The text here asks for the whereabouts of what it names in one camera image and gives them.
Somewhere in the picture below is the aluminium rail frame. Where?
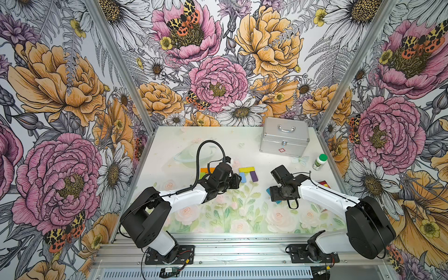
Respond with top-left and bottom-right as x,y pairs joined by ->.
89,233 -> 398,280

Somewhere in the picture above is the purple block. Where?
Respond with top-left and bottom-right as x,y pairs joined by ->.
249,171 -> 259,183

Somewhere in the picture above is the orange block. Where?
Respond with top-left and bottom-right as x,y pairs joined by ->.
200,168 -> 215,173

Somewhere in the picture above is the teal block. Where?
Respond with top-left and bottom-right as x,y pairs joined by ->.
266,188 -> 282,204

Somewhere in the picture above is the clear glass bowl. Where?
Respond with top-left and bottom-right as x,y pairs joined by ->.
173,143 -> 217,169

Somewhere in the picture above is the yellow block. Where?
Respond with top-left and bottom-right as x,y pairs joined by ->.
239,167 -> 255,173

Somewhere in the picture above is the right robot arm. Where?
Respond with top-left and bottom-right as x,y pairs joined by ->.
269,165 -> 396,263

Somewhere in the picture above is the red bandage box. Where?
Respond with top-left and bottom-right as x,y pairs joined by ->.
319,181 -> 330,189

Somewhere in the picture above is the white green-capped bottle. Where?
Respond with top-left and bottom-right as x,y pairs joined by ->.
312,154 -> 328,170

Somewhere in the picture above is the silver metal case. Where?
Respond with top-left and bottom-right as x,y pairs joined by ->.
260,117 -> 310,158

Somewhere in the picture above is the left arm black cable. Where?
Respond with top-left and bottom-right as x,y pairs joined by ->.
194,139 -> 228,191

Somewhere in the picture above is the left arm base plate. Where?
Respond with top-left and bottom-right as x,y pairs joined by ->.
144,245 -> 196,265

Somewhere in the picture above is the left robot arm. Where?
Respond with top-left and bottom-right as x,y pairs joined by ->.
120,163 -> 242,264

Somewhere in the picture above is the light blue block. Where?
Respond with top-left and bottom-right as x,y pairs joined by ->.
239,172 -> 246,184

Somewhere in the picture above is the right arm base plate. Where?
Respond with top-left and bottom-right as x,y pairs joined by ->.
285,244 -> 340,265

